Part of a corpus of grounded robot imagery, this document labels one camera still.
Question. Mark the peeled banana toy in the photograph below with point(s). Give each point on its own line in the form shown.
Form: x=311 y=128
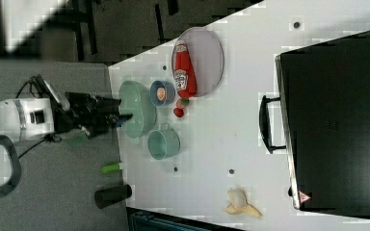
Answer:
x=238 y=204

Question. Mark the orange slice toy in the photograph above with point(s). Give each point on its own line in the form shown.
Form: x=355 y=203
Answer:
x=161 y=94

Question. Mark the grey round plate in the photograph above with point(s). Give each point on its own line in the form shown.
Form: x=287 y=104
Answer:
x=207 y=58

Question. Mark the small red strawberry toy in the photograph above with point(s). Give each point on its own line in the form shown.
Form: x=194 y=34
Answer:
x=178 y=112

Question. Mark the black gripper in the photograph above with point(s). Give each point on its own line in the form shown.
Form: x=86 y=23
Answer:
x=94 y=114

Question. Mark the black toaster oven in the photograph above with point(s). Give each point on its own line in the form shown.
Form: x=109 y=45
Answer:
x=324 y=98

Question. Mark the small blue bowl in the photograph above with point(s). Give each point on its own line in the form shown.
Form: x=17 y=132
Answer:
x=169 y=89

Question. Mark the green perforated colander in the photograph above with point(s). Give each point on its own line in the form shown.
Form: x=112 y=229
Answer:
x=135 y=100

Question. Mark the red ketchup bottle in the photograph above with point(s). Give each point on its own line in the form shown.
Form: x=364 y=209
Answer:
x=184 y=75

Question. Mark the pink strawberry toy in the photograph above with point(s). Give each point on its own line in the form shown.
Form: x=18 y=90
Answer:
x=182 y=103

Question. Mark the green mug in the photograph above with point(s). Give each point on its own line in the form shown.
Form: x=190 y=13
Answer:
x=163 y=143

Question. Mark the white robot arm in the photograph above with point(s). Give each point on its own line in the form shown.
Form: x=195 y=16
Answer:
x=51 y=156

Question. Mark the green spatula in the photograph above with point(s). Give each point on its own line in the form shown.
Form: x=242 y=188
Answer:
x=112 y=168

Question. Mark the black cylindrical cup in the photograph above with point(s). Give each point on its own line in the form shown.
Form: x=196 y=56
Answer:
x=110 y=196

